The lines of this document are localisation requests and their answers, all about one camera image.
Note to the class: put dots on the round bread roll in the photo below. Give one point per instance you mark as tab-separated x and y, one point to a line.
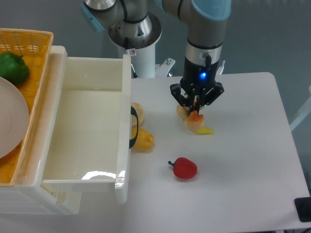
140	113

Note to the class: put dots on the yellow banana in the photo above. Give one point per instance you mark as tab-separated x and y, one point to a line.
205	131

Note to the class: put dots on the black device at table edge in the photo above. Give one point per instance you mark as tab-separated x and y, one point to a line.
303	208

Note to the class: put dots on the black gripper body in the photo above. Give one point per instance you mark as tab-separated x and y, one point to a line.
198	80

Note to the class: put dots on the upper white drawer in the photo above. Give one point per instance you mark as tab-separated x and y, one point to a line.
91	139

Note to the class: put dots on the beige round plate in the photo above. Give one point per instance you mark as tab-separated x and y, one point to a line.
14	117

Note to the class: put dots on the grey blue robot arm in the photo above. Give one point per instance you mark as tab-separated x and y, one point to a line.
206	21

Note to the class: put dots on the green bell pepper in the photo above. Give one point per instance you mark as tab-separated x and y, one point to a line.
13	68

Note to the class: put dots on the yellow bell pepper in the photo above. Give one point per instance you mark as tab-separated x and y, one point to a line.
144	141

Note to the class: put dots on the white metal frame right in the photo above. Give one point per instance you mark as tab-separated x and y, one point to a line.
301	113

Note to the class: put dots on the orange woven basket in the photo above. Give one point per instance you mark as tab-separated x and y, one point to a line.
35	46

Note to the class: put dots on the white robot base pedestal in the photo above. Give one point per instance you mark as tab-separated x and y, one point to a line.
138	40

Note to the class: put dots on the white plastic drawer cabinet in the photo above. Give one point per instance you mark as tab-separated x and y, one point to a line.
28	196

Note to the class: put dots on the red bell pepper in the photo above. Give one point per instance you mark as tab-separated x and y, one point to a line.
184	168

